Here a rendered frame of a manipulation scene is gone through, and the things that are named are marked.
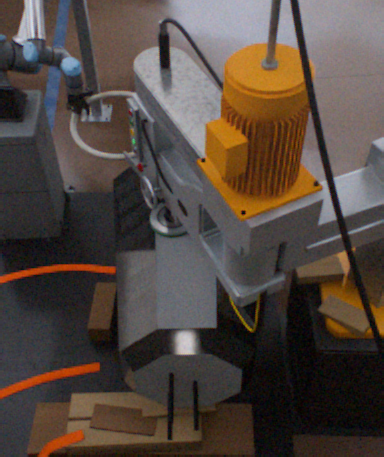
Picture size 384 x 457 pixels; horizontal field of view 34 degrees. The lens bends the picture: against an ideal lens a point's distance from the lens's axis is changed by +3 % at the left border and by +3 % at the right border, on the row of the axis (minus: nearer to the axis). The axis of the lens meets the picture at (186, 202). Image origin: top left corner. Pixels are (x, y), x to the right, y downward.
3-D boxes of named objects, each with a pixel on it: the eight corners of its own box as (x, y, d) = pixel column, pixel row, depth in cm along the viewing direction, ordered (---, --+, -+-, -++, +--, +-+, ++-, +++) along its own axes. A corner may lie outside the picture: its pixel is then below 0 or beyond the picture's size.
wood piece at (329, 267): (336, 262, 283) (338, 255, 280) (343, 280, 277) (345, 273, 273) (291, 266, 282) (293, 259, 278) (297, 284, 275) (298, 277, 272)
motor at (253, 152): (323, 190, 187) (348, 78, 158) (231, 226, 178) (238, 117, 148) (272, 135, 204) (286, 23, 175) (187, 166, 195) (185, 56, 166)
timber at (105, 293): (98, 294, 365) (96, 282, 357) (119, 294, 365) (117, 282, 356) (90, 340, 345) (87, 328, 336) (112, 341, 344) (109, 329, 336)
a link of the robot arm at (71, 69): (74, 53, 315) (83, 64, 310) (77, 74, 325) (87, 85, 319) (56, 59, 312) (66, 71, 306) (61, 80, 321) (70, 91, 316)
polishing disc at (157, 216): (197, 232, 288) (197, 231, 288) (152, 237, 287) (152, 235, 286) (192, 199, 303) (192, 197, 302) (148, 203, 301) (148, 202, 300)
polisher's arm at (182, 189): (283, 305, 235) (298, 219, 199) (230, 329, 229) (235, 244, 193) (193, 181, 280) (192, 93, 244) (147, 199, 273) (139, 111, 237)
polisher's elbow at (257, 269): (259, 238, 233) (263, 202, 219) (285, 277, 221) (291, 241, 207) (213, 254, 228) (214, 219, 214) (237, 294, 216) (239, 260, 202)
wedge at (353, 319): (373, 322, 263) (376, 315, 259) (361, 339, 257) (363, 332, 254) (329, 295, 271) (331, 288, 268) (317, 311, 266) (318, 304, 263)
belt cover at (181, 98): (316, 234, 197) (324, 198, 185) (247, 263, 190) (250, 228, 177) (180, 74, 256) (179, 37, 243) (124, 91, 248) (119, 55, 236)
